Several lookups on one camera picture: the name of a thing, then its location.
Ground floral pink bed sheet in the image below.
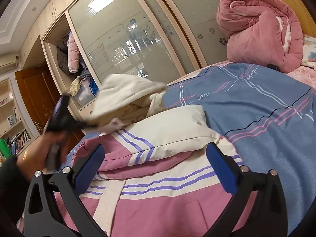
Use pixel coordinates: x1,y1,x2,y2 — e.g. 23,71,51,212
287,34,316,89

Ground hanging pink puffer jacket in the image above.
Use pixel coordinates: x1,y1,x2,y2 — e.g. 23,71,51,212
68,32,80,73

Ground pink and white padded jacket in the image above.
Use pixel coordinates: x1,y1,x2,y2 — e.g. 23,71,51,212
71,74,242,236

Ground blue plaid bed blanket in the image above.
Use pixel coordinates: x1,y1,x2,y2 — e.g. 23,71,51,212
163,63,315,236

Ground black sleeve left forearm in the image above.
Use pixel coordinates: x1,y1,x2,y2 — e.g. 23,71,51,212
1,157,30,236

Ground person left hand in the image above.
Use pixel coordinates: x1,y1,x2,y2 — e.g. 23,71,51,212
17,132,67,181

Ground beige bookshelf with books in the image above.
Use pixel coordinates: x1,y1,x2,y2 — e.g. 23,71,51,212
0,78,34,164

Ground blue garment in wardrobe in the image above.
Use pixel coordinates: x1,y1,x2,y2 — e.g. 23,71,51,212
89,79,99,96

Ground hanging dark brown jacket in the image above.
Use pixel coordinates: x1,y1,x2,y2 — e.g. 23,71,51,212
56,37,70,75

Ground wooden headboard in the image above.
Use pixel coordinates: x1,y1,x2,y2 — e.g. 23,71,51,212
282,0,316,38

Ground left frosted wardrobe sliding door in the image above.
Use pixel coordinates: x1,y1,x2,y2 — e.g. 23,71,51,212
66,0,185,87

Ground clear plastic storage box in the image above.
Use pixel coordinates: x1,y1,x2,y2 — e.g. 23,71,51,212
74,79,95,106

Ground rolled pink quilt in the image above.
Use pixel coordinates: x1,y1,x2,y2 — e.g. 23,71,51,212
216,0,304,73

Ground cream folded cloth in wardrobe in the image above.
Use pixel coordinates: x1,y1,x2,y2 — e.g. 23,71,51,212
68,76,81,97

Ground right frosted wardrobe sliding door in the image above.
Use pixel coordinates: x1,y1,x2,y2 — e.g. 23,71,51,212
165,0,227,66

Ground brown wooden door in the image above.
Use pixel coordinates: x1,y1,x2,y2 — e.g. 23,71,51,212
14,65,85,154

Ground frosted wardrobe sliding door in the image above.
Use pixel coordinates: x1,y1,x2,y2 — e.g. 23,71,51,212
66,0,185,87
165,0,227,66

